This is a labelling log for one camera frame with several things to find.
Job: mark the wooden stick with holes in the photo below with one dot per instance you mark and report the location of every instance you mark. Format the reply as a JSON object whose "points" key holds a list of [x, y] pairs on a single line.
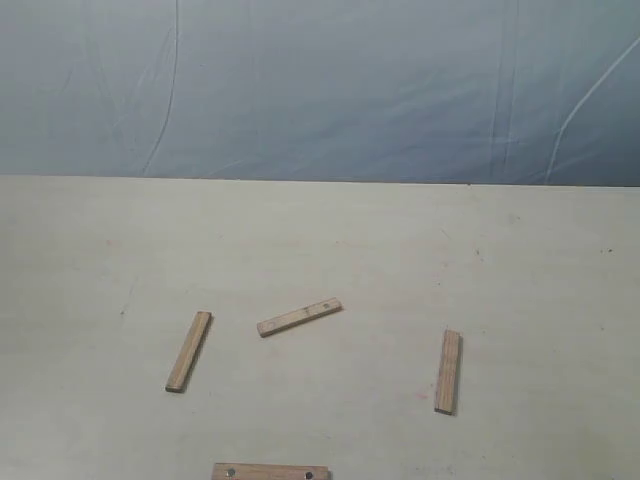
{"points": [[298, 317]]}

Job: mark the grey-blue backdrop sheet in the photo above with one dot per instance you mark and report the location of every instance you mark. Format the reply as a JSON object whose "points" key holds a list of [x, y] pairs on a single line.
{"points": [[498, 92]]}

